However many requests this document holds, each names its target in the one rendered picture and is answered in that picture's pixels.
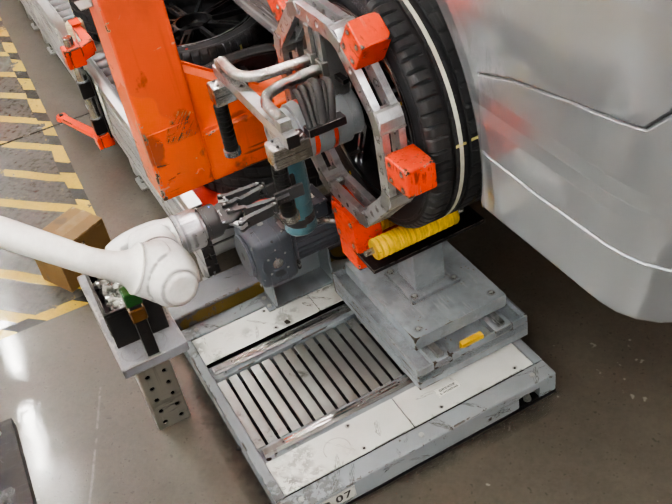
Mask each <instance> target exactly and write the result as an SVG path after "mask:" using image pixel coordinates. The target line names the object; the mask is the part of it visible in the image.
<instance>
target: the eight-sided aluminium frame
mask: <svg viewBox="0 0 672 504"><path fill-rule="evenodd" d="M285 4H286V6H285V9H284V11H283V14H282V16H281V19H280V21H279V24H278V26H277V29H276V31H274V36H273V38H274V48H275V49H276V53H277V57H278V62H279V63H282V62H285V61H288V60H290V57H289V52H291V51H292V55H293V59H294V58H297V57H299V56H302V55H304V49H303V37H304V34H305V33H304V28H303V23H307V24H308V25H309V26H310V27H311V28H312V29H313V30H315V31H317V32H319V33H320V34H321V36H323V37H324V38H325V39H327V40H328V41H329V42H330V43H331V44H332V45H333V47H334V48H335V49H336V51H337V53H338V55H339V57H340V59H341V62H342V64H343V66H344V68H345V70H346V72H347V74H348V76H349V78H350V80H351V82H352V84H353V86H354V88H355V90H356V92H357V94H358V96H359V98H360V100H361V102H362V105H363V107H364V109H365V111H366V113H367V115H368V117H369V120H370V123H371V126H372V130H373V136H374V143H375V150H376V157H377V164H378V171H379V178H380V185H381V196H380V197H379V198H377V199H376V198H375V197H374V196H373V195H372V194H370V193H369V192H368V191H367V190H366V189H365V188H364V187H363V186H362V185H361V184H360V183H359V182H358V181H357V180H356V179H355V178H354V177H352V176H351V175H350V174H349V173H348V171H347V170H346V169H345V167H344V166H343V164H342V162H341V160H340V158H339V156H338V154H337V152H336V150H335V148H332V149H329V150H327V151H325V154H326V156H327V158H328V161H329V163H330V165H331V166H330V167H327V165H326V163H325V161H324V159H323V157H322V155H321V153H320V154H318V155H316V156H313V157H311V159H312V161H313V163H314V166H315V168H316V170H317V172H318V174H319V179H320V180H321V182H322V183H323V185H324V186H325V188H326V189H327V191H328V192H329V193H330V191H331V193H332V194H333V195H334V196H335V198H336V199H337V200H338V201H339V202H340V203H341V204H342V205H343V206H344V207H345V208H346V209H347V210H348V211H349V212H350V213H351V214H352V215H353V216H354V217H355V218H356V219H357V220H358V221H359V224H361V225H363V226H364V227H365V228H368V227H370V226H373V225H375V224H377V223H379V222H381V221H384V220H386V219H388V218H390V217H391V215H393V214H394V213H395V212H397V211H398V210H399V209H401V208H402V207H403V206H405V205H406V204H408V203H410V202H411V201H412V200H413V198H414V197H413V198H411V199H408V198H407V197H406V196H404V195H403V194H402V193H401V192H400V191H399V190H398V189H397V188H396V187H394V186H393V185H392V184H391V183H390V182H389V181H388V176H387V169H386V161H385V156H386V155H387V154H390V153H391V147H390V139H389V133H390V134H391V142H392V150H393V152H394V151H397V150H399V149H401V148H404V147H406V146H408V145H407V136H406V128H405V127H406V126H407V124H406V121H405V118H404V113H403V111H402V108H401V105H400V102H399V101H397V99H396V97H395V95H394V93H393V91H392V89H391V87H390V85H389V83H388V81H387V79H386V77H385V75H384V73H383V71H382V69H381V67H380V65H379V63H378V62H376V63H373V64H371V65H368V66H366V67H364V68H365V70H366V72H367V74H368V76H369V78H370V80H371V82H372V84H373V86H374V88H375V90H376V92H377V94H378V97H379V99H380V101H381V103H382V106H379V104H378V102H377V100H376V97H375V95H374V93H373V91H372V89H371V87H370V85H369V83H368V81H367V79H366V77H365V75H364V73H363V71H362V69H358V70H354V69H353V67H352V66H351V64H350V62H349V60H348V59H347V57H346V55H345V53H344V52H343V50H342V48H341V46H340V43H341V39H342V36H343V32H344V29H345V25H346V22H347V21H350V20H352V19H355V18H354V16H350V15H348V14H347V13H345V12H344V11H342V10H341V9H340V8H338V7H337V6H335V5H334V4H332V3H331V2H329V1H328V0H288V1H287V2H285ZM294 88H296V87H295V86H293V87H291V88H289V89H287V90H285V96H286V101H287V102H290V101H292V100H294V99H296V97H295V95H293V94H292V90H293V89H294ZM342 185H345V186H346V187H347V188H348V190H349V191H350V192H351V193H352V194H353V196H354V197H355V198H356V199H357V200H358V201H359V202H360V203H361V204H362V205H363V206H364V207H363V206H362V205H361V204H360V203H359V202H358V201H357V200H356V199H355V198H354V197H353V196H352V195H351V194H350V193H349V192H348V191H347V190H346V189H345V188H344V187H343V186H342Z"/></svg>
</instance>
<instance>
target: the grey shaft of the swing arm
mask: <svg viewBox="0 0 672 504"><path fill-rule="evenodd" d="M62 41H63V43H64V46H65V48H66V49H67V50H68V49H70V48H73V47H74V46H75V43H74V40H73V37H72V36H71V35H65V36H63V37H62ZM74 73H75V76H76V78H77V80H76V84H77V87H78V89H79V92H80V95H81V96H82V98H83V99H84V100H85V103H86V105H87V108H88V111H89V113H90V116H91V117H89V119H90V121H91V124H92V127H93V130H94V132H95V133H96V135H97V136H99V137H101V136H104V135H106V134H107V132H108V133H109V134H110V136H111V138H112V134H111V131H110V129H109V126H108V123H107V120H106V117H105V115H104V112H103V109H102V106H101V103H100V101H99V98H98V95H97V92H96V90H95V87H94V84H93V81H92V78H91V77H90V75H89V74H88V73H87V71H86V70H84V68H83V66H82V67H79V68H74Z"/></svg>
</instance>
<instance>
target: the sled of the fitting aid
mask: <svg viewBox="0 0 672 504"><path fill-rule="evenodd" d="M332 278H333V283H334V288H335V291H336V293H337V294H338V295H339V296H340V297H341V298H342V300H343V301H344V302H345V303H346V304H347V306H348V307H349V308H350V309H351V310H352V311H353V313H354V314H355V315H356V316H357V317H358V318H359V320H360V321H361V322H362V323H363V324H364V325H365V327H366V328H367V329H368V330H369V331H370V332H371V334H372V335H373V336H374V337H375V338H376V339H377V341H378V342H379V343H380V344H381V345H382V346H383V348H384V349H385V350H386V351H387V352H388V353H389V355H390V356H391V357H392V358H393V359H394V360H395V362H396V363H397V364H398V365H399V366H400V367H401V369H402V370H403V371H404V372H405V373H406V374H407V376H408V377H409V378H410V379H411V380H412V381H413V383H414V384H415V385H416V386H417V387H418V388H419V390H422V389H424V388H426V387H428V386H430V385H432V384H434V383H436V382H438V381H440V380H441V379H443V378H445V377H447V376H449V375H451V374H453V373H455V372H457V371H459V370H461V369H463V368H464V367H466V366H468V365H470V364H472V363H474V362H476V361H478V360H480V359H482V358H484V357H485V356H487V355H489V354H491V353H493V352H495V351H497V350H499V349H501V348H503V347H505V346H507V345H508V344H510V343H512V342H514V341H516V340H518V339H520V338H522V337H524V336H526V335H528V322H527V315H526V314H525V313H524V312H523V311H522V310H521V309H520V308H519V307H518V306H516V305H515V304H514V303H513V302H512V301H511V300H510V299H509V298H508V297H507V296H506V306H504V307H502V308H500V309H498V310H496V311H494V312H492V313H490V314H488V315H486V316H484V317H482V318H480V319H478V320H477V321H475V322H473V323H471V324H469V325H467V326H465V327H463V328H461V329H459V330H457V331H455V332H453V333H451V334H449V335H447V336H445V337H443V338H441V339H439V340H437V341H435V342H433V343H431V344H429V345H427V346H425V347H423V348H421V349H419V350H417V351H416V350H415V349H414V348H413V347H412V346H411V345H410V344H409V343H408V341H407V340H406V339H405V338H404V337H403V336H402V335H401V334H400V333H399V331H398V330H397V329H396V328H395V327H394V326H393V325H392V324H391V322H390V321H389V320H388V319H387V318H386V317H385V316H384V315H383V314H382V312H381V311H380V310H379V309H378V308H377V307H376V306H375V305H374V303H373V302H372V301H371V300H370V299H369V298H368V297H367V296H366V295H365V293H364V292H363V291H362V290H361V289H360V288H359V287H358V286H357V285H356V283H355V282H354V281H353V280H352V279H351V278H350V277H349V276H348V274H347V273H346V267H343V268H341V269H339V270H337V271H335V272H333V273H332Z"/></svg>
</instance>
